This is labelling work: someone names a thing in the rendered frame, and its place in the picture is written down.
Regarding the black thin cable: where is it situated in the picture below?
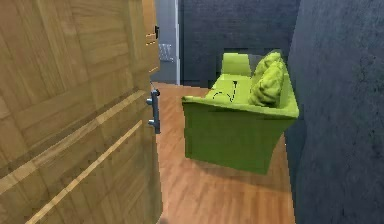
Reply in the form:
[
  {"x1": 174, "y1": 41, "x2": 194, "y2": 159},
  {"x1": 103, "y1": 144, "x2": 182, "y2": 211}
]
[{"x1": 212, "y1": 80, "x2": 239, "y2": 103}]

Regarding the brown wooden room door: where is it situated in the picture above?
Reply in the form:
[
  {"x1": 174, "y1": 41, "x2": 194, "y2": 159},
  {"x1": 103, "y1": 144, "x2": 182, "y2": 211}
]
[
  {"x1": 0, "y1": 0, "x2": 164, "y2": 224},
  {"x1": 141, "y1": 0, "x2": 161, "y2": 75}
]

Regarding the grey door handle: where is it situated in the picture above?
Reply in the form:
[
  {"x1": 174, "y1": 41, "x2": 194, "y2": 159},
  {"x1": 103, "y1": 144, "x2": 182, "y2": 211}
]
[{"x1": 145, "y1": 88, "x2": 162, "y2": 135}]

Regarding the green sofa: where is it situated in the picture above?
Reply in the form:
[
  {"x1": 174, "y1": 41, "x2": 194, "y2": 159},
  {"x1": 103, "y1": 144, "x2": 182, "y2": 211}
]
[{"x1": 181, "y1": 52, "x2": 300, "y2": 176}]

